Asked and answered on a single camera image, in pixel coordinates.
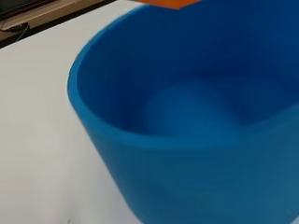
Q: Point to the orange cube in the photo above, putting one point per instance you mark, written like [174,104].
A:
[169,3]

